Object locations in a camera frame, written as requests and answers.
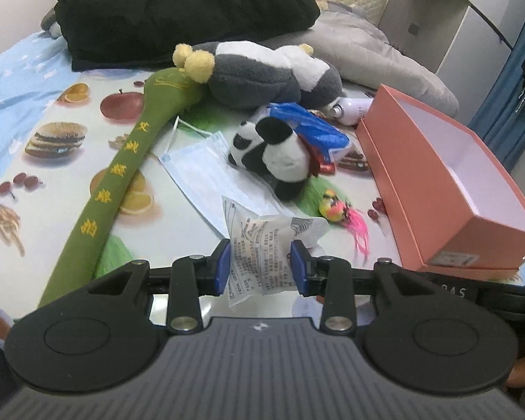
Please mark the black jacket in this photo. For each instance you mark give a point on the black jacket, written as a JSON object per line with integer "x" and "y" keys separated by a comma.
{"x": 179, "y": 4}

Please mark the blue plastic bag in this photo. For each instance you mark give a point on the blue plastic bag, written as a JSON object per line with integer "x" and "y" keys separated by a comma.
{"x": 315, "y": 131}

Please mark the white cabinet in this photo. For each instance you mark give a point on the white cabinet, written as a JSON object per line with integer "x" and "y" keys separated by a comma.
{"x": 463, "y": 43}

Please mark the red foil snack packet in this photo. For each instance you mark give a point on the red foil snack packet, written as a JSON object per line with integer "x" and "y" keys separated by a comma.
{"x": 321, "y": 164}

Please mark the blue curtain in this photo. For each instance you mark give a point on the blue curtain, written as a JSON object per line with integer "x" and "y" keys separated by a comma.
{"x": 507, "y": 109}

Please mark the colourful bird toy pink feathers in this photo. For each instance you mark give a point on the colourful bird toy pink feathers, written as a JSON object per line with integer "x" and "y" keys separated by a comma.
{"x": 332, "y": 208}

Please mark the light blue bed sheet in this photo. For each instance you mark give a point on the light blue bed sheet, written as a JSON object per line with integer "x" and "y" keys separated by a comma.
{"x": 22, "y": 74}

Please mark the pink cardboard box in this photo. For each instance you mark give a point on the pink cardboard box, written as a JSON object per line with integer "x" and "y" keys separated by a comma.
{"x": 455, "y": 192}

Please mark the white bottle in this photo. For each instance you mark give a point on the white bottle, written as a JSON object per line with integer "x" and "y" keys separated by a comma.
{"x": 354, "y": 110}

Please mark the green plush stick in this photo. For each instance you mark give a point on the green plush stick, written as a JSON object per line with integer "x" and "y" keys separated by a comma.
{"x": 113, "y": 170}

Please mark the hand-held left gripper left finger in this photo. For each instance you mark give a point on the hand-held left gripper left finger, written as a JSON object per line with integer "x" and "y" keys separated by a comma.
{"x": 222, "y": 267}

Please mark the pink cardboard box lid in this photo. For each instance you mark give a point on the pink cardboard box lid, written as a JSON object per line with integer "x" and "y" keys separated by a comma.
{"x": 393, "y": 201}

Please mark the grey white penguin plush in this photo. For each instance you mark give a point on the grey white penguin plush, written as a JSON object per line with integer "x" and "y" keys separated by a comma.
{"x": 245, "y": 78}

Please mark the blue face mask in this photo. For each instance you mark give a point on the blue face mask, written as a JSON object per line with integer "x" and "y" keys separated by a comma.
{"x": 201, "y": 166}

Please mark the white printed plastic packet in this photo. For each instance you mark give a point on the white printed plastic packet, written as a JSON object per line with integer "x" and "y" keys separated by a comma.
{"x": 258, "y": 249}

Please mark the grey quilt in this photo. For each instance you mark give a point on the grey quilt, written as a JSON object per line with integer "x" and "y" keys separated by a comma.
{"x": 376, "y": 57}

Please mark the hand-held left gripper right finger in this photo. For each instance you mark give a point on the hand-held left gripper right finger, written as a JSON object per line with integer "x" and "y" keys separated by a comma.
{"x": 298, "y": 271}

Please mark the panda plush toy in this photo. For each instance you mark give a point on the panda plush toy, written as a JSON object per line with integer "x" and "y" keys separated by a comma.
{"x": 280, "y": 157}

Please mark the small grey cloth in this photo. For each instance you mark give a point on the small grey cloth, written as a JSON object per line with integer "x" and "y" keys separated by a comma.
{"x": 50, "y": 22}

